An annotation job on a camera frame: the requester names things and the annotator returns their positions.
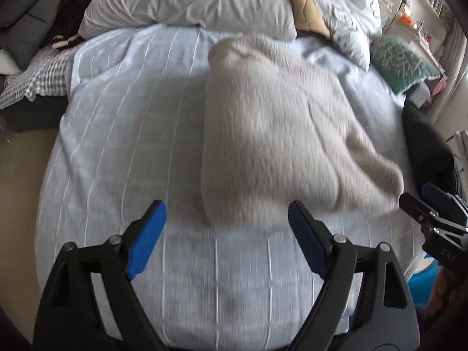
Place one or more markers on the person's right hand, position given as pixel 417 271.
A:
pixel 445 292

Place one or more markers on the black clothing pile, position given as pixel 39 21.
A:
pixel 73 7

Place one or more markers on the fluffy cream blanket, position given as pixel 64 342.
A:
pixel 274 135

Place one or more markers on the grey box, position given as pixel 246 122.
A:
pixel 418 97

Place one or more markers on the green branch print pillow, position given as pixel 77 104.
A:
pixel 402 64

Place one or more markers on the white curtain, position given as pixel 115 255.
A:
pixel 453 65

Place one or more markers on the stack of books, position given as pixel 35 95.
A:
pixel 384 2

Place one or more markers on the tan quilted blanket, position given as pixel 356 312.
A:
pixel 303 7

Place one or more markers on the grey pillow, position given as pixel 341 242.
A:
pixel 182 0

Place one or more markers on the checked cloth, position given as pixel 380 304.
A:
pixel 44 76

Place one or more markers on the cloud print pillow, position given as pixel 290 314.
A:
pixel 351 25

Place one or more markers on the orange item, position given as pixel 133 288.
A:
pixel 404 16

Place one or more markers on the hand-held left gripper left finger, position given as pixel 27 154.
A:
pixel 146 241

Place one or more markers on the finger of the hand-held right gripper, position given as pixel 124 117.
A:
pixel 416 208
pixel 437 194

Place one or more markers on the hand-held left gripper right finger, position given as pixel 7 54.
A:
pixel 309 243

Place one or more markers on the light blue grid duvet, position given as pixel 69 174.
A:
pixel 128 153

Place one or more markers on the white desk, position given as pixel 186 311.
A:
pixel 427 45

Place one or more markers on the black garment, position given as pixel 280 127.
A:
pixel 427 146

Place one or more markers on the white cushion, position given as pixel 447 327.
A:
pixel 9 63

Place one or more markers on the dark grey bedside bench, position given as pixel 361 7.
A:
pixel 33 117

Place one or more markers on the blue plastic stool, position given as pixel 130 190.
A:
pixel 420 285

